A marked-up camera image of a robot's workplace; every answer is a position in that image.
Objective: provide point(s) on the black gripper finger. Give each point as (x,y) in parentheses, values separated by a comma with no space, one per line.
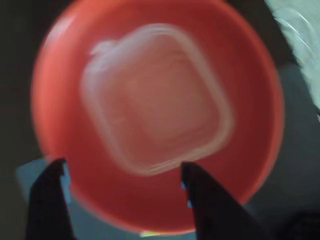
(217,215)
(47,210)

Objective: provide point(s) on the small clear plastic container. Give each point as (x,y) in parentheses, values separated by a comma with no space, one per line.
(155,100)

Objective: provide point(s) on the red bowl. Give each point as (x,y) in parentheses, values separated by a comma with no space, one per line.
(62,87)

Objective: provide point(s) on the black mat with WOWROBO print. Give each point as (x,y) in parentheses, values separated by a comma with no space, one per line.
(15,75)

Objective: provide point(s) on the translucent plastic item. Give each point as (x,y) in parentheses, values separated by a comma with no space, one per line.
(300,37)

